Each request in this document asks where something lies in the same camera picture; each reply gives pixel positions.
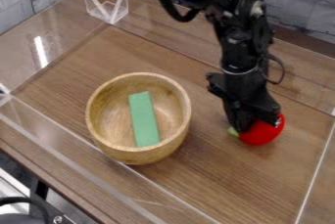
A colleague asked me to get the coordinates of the green rectangular block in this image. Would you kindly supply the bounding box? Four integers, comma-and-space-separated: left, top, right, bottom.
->
129, 91, 160, 147

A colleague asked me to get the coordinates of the black cable under table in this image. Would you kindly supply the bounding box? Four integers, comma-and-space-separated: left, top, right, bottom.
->
0, 196, 53, 224

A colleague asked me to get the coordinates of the red plush fruit green stem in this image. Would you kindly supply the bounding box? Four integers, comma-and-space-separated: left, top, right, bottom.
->
228, 113, 286, 146

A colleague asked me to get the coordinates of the round wooden bowl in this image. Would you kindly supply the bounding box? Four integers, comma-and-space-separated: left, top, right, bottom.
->
85, 72, 192, 165

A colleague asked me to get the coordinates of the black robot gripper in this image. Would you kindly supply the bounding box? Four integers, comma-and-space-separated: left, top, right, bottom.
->
207, 67, 282, 133

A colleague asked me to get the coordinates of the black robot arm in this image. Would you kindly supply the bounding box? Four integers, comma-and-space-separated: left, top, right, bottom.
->
176, 0, 280, 132

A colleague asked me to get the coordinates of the black metal table leg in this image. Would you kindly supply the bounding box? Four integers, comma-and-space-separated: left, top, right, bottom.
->
29, 177, 71, 224

